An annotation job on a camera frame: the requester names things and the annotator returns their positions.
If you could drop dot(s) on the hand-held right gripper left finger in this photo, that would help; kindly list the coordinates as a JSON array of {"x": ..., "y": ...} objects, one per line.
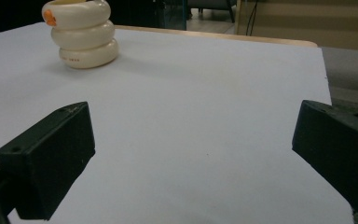
[{"x": 48, "y": 161}]

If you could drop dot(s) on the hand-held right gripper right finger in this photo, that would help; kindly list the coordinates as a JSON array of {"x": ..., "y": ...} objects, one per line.
[{"x": 338, "y": 149}]

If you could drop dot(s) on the cream ribbed cup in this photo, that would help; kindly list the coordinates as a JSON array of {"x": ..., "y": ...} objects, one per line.
[{"x": 84, "y": 37}]

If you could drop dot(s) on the light wooden cabinet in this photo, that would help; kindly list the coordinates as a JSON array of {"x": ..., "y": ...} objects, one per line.
[{"x": 307, "y": 21}]

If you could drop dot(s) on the white table cover sheet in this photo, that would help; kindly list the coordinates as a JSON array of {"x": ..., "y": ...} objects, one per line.
[{"x": 183, "y": 124}]

